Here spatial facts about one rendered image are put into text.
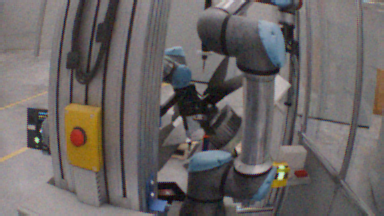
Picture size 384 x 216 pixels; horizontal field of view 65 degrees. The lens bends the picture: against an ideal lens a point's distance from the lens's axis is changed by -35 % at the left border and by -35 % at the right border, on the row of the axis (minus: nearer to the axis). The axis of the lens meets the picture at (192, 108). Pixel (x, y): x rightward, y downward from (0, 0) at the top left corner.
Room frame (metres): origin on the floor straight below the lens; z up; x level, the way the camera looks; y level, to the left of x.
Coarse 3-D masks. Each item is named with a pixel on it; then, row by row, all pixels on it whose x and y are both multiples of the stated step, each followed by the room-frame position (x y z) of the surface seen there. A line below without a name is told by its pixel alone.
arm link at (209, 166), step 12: (192, 156) 1.16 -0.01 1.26; (204, 156) 1.15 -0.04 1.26; (216, 156) 1.14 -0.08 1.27; (228, 156) 1.13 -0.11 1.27; (192, 168) 1.13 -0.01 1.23; (204, 168) 1.10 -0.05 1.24; (216, 168) 1.10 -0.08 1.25; (228, 168) 1.10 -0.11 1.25; (192, 180) 1.12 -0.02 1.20; (204, 180) 1.10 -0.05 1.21; (216, 180) 1.09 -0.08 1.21; (192, 192) 1.12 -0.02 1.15; (204, 192) 1.10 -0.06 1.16; (216, 192) 1.09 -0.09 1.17
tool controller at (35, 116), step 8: (32, 112) 1.47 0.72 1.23; (40, 112) 1.47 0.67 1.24; (32, 120) 1.45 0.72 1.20; (40, 120) 1.47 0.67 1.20; (32, 128) 1.45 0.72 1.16; (32, 136) 1.44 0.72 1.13; (40, 136) 1.45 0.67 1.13; (32, 144) 1.43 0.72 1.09; (40, 144) 1.44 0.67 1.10; (48, 152) 1.49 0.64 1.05
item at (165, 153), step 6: (168, 126) 2.02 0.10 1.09; (174, 126) 2.01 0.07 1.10; (162, 132) 2.02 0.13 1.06; (168, 132) 2.00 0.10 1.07; (162, 138) 1.99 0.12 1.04; (180, 144) 1.95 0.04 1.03; (162, 150) 1.96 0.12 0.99; (168, 150) 1.95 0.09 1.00; (174, 150) 1.94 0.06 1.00; (162, 156) 1.94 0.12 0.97; (168, 156) 1.93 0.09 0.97; (162, 162) 1.91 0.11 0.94
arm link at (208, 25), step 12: (228, 0) 1.18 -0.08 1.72; (240, 0) 1.21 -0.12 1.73; (252, 0) 1.29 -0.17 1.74; (204, 12) 1.08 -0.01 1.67; (216, 12) 1.05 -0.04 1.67; (228, 12) 1.09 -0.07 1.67; (240, 12) 1.17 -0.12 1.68; (204, 24) 1.02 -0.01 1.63; (216, 24) 0.99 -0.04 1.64; (204, 36) 1.01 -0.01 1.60; (216, 36) 0.99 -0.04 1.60; (216, 48) 1.00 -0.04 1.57
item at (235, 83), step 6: (234, 78) 1.82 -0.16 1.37; (240, 78) 1.87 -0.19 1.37; (222, 84) 1.86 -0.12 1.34; (228, 84) 1.90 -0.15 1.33; (234, 84) 1.92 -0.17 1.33; (240, 84) 1.94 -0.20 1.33; (210, 90) 1.92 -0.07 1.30; (216, 90) 1.93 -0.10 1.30; (222, 90) 1.94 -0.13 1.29; (228, 90) 1.96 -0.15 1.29; (234, 90) 1.97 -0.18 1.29; (222, 96) 1.99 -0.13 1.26
